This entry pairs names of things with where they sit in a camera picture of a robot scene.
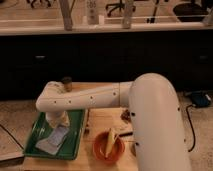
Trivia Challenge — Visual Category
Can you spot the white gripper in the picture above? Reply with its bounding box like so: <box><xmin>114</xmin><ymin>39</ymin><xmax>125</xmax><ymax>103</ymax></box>
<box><xmin>46</xmin><ymin>111</ymin><xmax>70</xmax><ymax>128</ymax></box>

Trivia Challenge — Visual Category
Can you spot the blue sponge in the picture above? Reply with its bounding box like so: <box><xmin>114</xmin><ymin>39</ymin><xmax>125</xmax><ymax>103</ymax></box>
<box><xmin>48</xmin><ymin>125</ymin><xmax>69</xmax><ymax>146</ymax></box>

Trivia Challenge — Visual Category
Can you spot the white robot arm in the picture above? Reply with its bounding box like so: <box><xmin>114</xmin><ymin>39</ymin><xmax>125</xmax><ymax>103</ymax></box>
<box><xmin>36</xmin><ymin>73</ymin><xmax>192</xmax><ymax>171</ymax></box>

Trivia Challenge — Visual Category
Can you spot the white cloth in tray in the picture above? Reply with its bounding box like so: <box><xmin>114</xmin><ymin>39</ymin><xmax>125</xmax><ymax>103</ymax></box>
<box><xmin>35</xmin><ymin>138</ymin><xmax>59</xmax><ymax>155</ymax></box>

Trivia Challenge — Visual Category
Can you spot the green plastic tray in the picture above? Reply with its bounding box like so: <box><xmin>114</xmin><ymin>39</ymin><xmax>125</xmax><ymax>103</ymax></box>
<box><xmin>23</xmin><ymin>110</ymin><xmax>85</xmax><ymax>160</ymax></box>

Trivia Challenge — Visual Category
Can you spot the thin brown stick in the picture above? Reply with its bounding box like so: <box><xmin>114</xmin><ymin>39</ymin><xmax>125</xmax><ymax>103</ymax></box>
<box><xmin>84</xmin><ymin>109</ymin><xmax>90</xmax><ymax>134</ymax></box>

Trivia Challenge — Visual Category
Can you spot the orange bowl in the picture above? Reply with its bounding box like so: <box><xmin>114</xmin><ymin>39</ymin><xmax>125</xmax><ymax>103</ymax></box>
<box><xmin>92</xmin><ymin>132</ymin><xmax>125</xmax><ymax>165</ymax></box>

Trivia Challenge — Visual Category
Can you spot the yellow banana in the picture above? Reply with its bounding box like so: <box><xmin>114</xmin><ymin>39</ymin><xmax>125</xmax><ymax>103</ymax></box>
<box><xmin>105</xmin><ymin>128</ymin><xmax>119</xmax><ymax>157</ymax></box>

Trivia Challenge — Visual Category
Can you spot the pile of brown nuts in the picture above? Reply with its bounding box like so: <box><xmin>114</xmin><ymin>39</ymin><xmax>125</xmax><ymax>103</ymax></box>
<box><xmin>121</xmin><ymin>109</ymin><xmax>131</xmax><ymax>123</ymax></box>

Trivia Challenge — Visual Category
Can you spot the black marker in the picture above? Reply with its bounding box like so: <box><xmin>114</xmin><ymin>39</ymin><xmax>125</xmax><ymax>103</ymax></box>
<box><xmin>119</xmin><ymin>131</ymin><xmax>133</xmax><ymax>137</ymax></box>

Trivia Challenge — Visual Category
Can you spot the black office chair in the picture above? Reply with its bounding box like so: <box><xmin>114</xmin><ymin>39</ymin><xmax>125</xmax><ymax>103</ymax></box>
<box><xmin>105</xmin><ymin>0</ymin><xmax>137</xmax><ymax>18</ymax></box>

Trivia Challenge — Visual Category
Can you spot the dark cabinet counter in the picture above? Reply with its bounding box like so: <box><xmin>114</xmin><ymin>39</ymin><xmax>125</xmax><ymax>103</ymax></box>
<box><xmin>0</xmin><ymin>27</ymin><xmax>213</xmax><ymax>100</ymax></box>

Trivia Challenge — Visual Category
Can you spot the blue-black device on floor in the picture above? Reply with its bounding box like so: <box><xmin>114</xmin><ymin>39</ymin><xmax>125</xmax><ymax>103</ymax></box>
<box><xmin>190</xmin><ymin>92</ymin><xmax>211</xmax><ymax>108</ymax></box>

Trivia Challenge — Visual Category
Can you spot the black cable on floor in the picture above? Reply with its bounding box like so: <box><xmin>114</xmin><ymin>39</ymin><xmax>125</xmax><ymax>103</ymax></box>
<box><xmin>185</xmin><ymin>103</ymin><xmax>198</xmax><ymax>153</ymax></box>

